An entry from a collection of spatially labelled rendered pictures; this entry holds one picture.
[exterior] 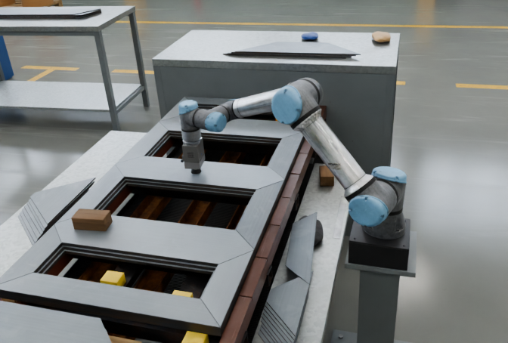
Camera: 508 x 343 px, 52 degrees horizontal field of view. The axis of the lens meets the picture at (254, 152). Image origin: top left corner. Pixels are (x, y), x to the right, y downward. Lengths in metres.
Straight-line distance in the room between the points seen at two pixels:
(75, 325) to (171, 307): 0.26
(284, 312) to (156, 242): 0.48
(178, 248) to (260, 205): 0.35
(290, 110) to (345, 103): 1.10
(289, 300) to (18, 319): 0.79
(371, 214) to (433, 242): 1.54
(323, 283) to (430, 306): 1.06
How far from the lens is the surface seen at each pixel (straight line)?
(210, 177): 2.11
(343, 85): 2.73
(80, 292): 1.69
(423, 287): 2.91
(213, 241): 1.76
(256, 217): 1.85
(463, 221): 3.42
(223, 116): 1.97
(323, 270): 1.89
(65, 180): 2.50
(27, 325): 1.65
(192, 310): 1.54
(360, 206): 1.70
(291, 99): 1.68
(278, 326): 1.66
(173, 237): 1.81
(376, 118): 2.78
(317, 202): 2.24
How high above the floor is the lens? 1.91
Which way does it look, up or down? 28 degrees down
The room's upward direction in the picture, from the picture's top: 4 degrees counter-clockwise
